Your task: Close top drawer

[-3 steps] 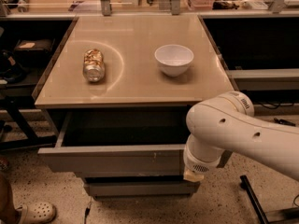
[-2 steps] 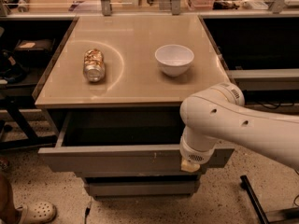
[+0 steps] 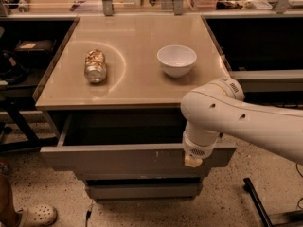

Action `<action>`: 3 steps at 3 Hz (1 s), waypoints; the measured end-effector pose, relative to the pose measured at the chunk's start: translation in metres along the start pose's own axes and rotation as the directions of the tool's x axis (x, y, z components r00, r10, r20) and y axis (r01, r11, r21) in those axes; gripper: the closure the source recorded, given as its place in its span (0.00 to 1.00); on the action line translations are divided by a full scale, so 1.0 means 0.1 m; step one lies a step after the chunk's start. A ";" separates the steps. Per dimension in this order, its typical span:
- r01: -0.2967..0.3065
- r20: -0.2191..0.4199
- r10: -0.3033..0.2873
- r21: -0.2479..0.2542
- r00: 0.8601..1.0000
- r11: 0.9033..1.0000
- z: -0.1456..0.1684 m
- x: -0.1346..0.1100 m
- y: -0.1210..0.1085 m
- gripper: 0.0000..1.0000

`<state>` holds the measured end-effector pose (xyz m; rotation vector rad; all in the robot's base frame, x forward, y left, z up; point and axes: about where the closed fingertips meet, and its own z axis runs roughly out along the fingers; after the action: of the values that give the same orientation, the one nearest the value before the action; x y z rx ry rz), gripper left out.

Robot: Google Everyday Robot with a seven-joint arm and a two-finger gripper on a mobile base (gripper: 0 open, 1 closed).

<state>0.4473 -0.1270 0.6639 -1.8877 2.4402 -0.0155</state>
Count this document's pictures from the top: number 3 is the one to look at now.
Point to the yellow foam-padded gripper finger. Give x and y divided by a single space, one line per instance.
191 161

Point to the black box on shelf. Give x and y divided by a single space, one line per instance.
37 49

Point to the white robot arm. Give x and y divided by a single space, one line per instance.
218 107

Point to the grey top drawer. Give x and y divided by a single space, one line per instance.
119 143

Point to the grey drawer cabinet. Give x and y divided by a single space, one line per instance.
135 82

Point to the white clog shoe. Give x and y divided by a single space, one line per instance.
41 215

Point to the silver can lying down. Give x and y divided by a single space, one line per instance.
95 69

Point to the person's bare leg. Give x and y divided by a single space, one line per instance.
8 216

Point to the grey drawer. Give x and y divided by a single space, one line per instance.
185 172
143 191
119 143

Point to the white ceramic bowl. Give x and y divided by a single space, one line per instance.
176 60

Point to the grey middle drawer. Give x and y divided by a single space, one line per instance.
185 172

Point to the grey bottom drawer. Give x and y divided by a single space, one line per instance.
143 191

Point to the black metal stand base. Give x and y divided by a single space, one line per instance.
286 219

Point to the black table leg frame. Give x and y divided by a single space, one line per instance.
33 141

